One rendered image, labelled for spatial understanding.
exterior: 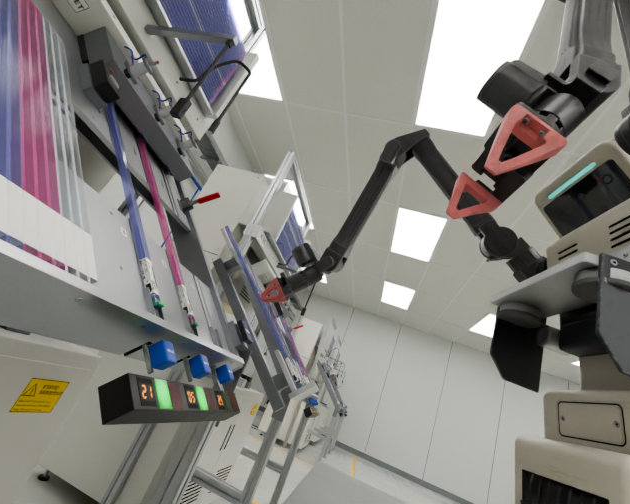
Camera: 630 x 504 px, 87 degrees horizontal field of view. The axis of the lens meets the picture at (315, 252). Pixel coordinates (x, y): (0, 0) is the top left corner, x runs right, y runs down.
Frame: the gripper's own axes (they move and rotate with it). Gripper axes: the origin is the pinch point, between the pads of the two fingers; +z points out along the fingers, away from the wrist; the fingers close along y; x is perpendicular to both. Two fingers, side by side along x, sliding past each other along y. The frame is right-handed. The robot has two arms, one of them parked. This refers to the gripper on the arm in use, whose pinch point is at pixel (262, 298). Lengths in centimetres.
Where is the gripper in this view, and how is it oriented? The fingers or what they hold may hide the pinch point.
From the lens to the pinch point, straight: 103.3
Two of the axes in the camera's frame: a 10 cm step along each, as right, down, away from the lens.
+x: 4.4, 8.1, -3.9
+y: -0.3, -4.2, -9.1
